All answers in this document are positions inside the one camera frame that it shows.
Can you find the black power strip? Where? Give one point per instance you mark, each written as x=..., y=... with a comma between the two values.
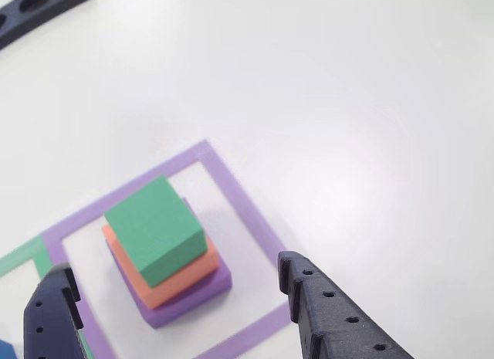
x=34, y=7

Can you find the purple square frame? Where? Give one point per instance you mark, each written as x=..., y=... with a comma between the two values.
x=247, y=208

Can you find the large purple cube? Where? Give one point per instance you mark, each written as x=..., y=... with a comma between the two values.
x=193, y=301

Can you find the small blue cube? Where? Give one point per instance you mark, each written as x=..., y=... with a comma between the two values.
x=7, y=351

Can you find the green cube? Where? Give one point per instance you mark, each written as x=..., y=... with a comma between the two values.
x=154, y=224

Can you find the green square frame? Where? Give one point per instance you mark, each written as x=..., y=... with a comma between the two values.
x=34, y=255

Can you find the orange cube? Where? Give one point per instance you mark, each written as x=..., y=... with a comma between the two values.
x=181, y=285

